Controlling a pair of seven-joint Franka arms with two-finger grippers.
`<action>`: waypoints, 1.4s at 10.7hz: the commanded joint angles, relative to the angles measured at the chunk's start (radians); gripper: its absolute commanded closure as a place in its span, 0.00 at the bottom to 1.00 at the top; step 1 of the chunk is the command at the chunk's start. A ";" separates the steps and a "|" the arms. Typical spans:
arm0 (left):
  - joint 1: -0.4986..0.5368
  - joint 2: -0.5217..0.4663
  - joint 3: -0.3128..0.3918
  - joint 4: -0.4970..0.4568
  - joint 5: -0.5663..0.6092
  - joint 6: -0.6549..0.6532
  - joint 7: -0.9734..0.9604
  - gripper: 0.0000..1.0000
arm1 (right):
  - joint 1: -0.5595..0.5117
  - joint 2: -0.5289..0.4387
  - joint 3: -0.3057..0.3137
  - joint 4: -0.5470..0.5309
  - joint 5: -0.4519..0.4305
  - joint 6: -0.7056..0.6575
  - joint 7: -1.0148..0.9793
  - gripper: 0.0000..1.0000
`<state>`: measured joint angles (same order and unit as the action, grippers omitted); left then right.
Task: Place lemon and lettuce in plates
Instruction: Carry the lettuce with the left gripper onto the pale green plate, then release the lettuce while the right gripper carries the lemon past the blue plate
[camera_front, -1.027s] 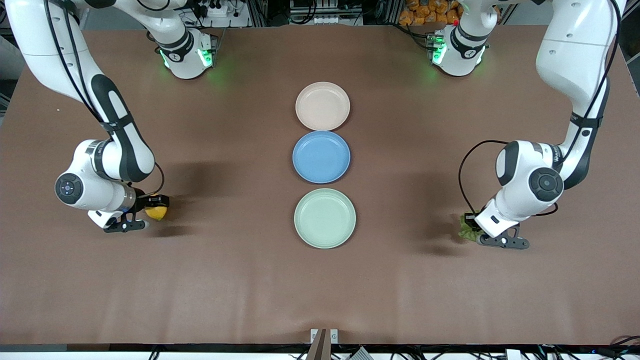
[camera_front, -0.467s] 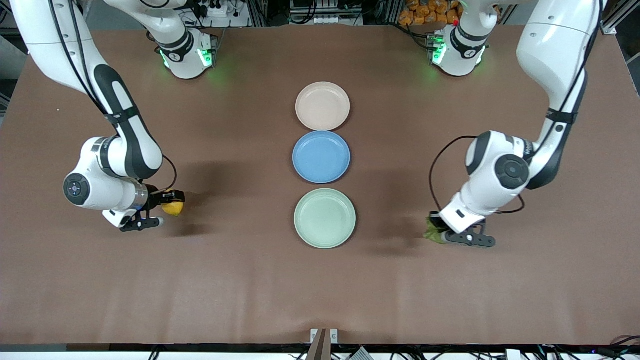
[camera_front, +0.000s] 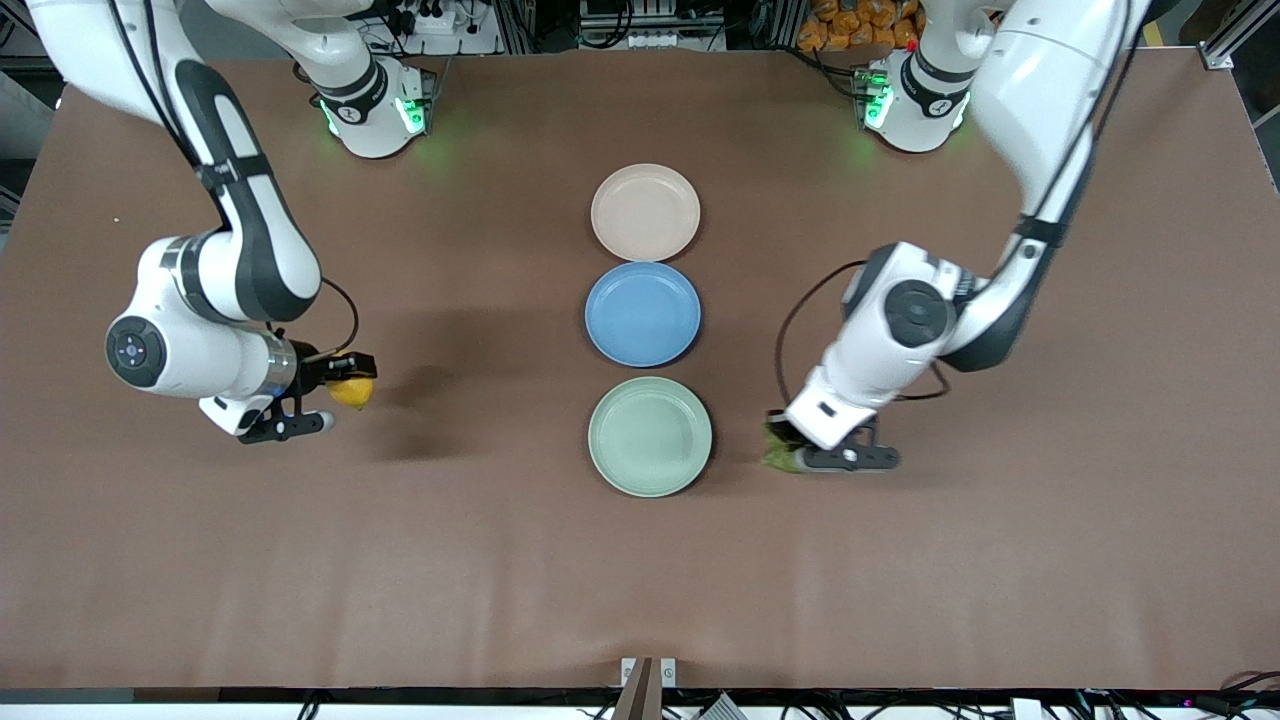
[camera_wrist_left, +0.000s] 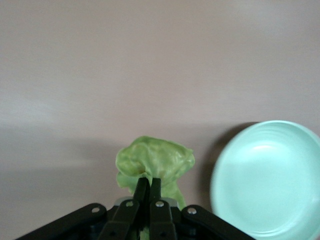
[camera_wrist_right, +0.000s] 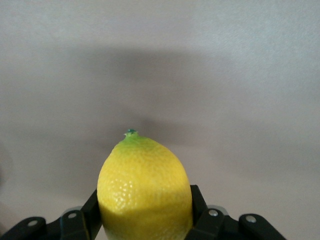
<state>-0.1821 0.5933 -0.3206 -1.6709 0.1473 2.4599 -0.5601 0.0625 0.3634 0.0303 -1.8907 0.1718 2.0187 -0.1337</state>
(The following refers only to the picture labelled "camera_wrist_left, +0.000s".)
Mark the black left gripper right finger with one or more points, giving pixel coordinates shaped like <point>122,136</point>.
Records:
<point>161,220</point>

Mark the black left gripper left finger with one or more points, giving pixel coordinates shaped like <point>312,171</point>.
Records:
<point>125,217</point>

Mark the green lettuce leaf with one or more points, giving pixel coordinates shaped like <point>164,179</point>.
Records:
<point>155,157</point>

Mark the pale green round plate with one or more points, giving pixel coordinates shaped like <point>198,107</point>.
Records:
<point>270,180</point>

